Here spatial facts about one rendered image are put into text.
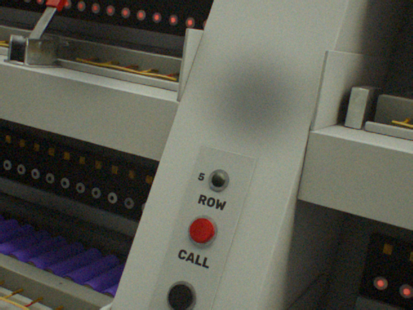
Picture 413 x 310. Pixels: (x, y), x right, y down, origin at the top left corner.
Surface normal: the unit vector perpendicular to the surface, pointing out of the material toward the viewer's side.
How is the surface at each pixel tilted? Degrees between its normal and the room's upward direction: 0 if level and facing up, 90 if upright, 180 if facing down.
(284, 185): 90
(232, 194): 90
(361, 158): 112
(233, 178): 90
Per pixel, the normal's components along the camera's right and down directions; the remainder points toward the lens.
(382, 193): -0.45, 0.12
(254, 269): -0.36, -0.25
